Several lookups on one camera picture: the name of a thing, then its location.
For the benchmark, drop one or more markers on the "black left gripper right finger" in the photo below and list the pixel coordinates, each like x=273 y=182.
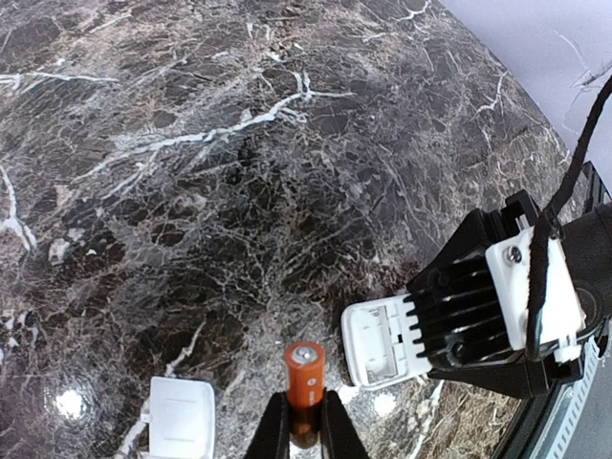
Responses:
x=338 y=436

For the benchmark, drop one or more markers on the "white slotted cable duct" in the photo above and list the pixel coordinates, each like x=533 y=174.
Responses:
x=585 y=429

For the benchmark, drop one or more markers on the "white remote control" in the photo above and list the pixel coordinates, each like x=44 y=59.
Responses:
x=381 y=342

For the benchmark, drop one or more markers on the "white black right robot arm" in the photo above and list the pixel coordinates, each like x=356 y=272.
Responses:
x=587 y=248

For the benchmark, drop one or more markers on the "white battery cover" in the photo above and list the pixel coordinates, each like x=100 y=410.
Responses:
x=181 y=419

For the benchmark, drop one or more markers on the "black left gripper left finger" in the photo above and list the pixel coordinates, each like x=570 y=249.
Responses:
x=271 y=439

